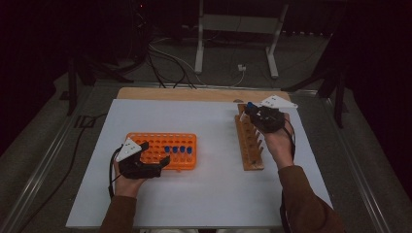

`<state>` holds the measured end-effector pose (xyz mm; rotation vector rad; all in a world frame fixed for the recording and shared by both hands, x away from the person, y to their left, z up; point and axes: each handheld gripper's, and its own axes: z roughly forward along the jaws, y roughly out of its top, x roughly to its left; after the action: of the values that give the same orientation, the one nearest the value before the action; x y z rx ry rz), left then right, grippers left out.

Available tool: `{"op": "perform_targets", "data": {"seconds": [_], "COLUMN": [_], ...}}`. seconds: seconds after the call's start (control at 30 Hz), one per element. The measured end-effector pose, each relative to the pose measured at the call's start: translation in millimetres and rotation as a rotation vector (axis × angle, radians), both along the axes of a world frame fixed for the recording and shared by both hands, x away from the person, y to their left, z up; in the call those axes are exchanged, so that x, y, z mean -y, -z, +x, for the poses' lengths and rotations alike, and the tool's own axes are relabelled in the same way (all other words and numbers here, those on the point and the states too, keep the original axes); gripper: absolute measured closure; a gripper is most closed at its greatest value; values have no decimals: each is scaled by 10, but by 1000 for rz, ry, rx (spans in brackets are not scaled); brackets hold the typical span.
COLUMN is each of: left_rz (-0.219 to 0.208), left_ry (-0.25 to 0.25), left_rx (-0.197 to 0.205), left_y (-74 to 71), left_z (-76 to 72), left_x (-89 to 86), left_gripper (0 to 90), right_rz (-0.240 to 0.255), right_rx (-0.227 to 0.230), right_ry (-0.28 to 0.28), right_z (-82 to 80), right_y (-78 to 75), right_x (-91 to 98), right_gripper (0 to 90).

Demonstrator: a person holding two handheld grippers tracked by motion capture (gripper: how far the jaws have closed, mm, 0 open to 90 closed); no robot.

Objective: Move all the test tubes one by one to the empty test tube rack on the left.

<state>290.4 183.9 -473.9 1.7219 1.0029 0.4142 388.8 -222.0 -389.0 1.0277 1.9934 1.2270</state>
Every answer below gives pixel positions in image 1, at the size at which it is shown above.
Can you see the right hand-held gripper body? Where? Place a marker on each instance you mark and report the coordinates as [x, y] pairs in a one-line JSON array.
[[268, 119]]

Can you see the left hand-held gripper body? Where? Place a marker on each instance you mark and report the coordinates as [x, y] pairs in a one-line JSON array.
[[136, 170]]

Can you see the blue capped test tube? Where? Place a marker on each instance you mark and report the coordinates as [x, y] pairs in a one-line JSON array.
[[250, 105], [182, 149], [189, 150], [167, 149], [175, 149]]

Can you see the orange plastic tube rack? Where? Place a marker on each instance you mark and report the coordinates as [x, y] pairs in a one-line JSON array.
[[168, 139]]

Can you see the wooden tube rack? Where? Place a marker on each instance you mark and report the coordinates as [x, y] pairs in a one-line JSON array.
[[249, 152]]

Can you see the person's left hand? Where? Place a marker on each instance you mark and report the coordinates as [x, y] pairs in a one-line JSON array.
[[126, 187]]

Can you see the person's right hand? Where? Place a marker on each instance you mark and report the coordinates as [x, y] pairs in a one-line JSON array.
[[281, 145]]

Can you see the grey round table grommet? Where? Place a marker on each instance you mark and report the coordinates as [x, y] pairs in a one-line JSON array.
[[238, 101]]

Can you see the white power adapter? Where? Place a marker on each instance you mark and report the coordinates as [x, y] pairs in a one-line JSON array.
[[241, 67]]

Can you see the white table mat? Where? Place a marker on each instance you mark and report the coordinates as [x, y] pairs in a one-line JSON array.
[[210, 194]]

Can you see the black tripod stand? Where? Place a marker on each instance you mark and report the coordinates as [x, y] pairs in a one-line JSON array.
[[72, 97], [339, 106]]

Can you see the aluminium floor rail frame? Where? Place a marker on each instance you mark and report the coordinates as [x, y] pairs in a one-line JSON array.
[[304, 92]]

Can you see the white metal frame desk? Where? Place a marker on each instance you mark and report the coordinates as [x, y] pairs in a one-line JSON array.
[[238, 24]]

